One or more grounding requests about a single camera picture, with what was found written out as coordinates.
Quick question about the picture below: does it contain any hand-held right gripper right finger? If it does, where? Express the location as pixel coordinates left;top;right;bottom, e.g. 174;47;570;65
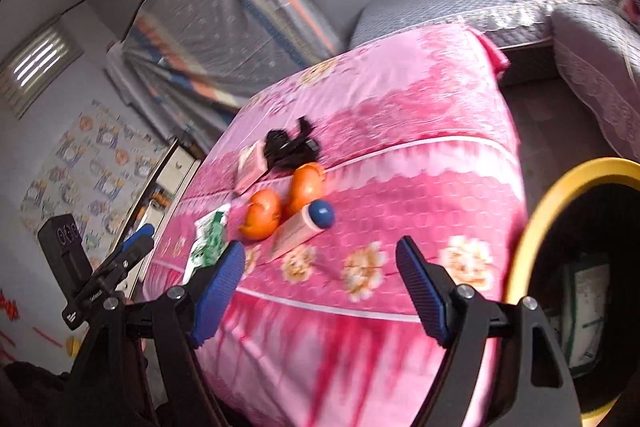
395;235;583;427

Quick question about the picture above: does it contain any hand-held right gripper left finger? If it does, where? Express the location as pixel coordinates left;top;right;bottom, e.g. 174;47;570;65
70;239;247;427

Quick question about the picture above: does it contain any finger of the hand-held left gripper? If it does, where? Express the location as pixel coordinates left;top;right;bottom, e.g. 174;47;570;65
92;223;156;280

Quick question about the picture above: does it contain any orange fruit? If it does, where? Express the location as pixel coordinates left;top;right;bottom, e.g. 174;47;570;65
238;188;283;242

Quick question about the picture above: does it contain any beige tube with blue cap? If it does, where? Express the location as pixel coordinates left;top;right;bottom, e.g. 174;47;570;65
270;200;335;260

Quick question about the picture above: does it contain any yellow-rimmed black bin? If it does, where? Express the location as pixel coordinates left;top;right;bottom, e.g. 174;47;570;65
504;157;640;427

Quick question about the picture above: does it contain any cream cabinet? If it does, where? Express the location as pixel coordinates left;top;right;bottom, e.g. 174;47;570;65
122;139;203;303

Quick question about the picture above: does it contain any dark cloth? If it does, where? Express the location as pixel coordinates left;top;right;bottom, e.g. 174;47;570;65
0;359;151;427

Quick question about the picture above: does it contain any pink floral blanket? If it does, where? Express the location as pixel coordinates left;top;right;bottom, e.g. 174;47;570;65
142;23;528;427

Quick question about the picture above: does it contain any small window with blind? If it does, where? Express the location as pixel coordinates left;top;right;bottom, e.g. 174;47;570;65
0;24;83;120

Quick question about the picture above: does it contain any striped sheet covered wardrobe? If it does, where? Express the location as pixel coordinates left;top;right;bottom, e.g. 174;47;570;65
107;0;346;152

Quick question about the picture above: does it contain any grey quilted corner sofa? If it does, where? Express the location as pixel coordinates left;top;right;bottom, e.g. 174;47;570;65
348;0;640;162

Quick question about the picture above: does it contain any cartoon wall poster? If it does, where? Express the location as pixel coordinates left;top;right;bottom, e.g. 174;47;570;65
20;99;171;258

